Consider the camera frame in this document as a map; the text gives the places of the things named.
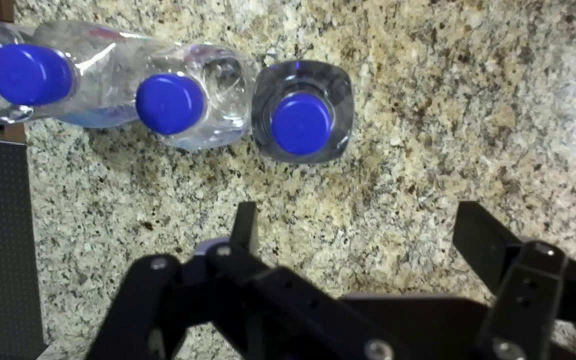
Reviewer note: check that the Fiji water bottle blue cap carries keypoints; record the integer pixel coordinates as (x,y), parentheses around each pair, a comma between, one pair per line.
(31,73)
(171,103)
(300,123)

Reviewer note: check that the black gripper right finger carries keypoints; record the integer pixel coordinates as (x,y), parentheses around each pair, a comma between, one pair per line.
(524,293)

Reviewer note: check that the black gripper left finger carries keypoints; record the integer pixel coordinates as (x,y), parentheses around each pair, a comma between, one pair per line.
(249,300)

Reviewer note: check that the black robot stand box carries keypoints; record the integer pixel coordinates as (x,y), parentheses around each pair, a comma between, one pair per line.
(0,253)

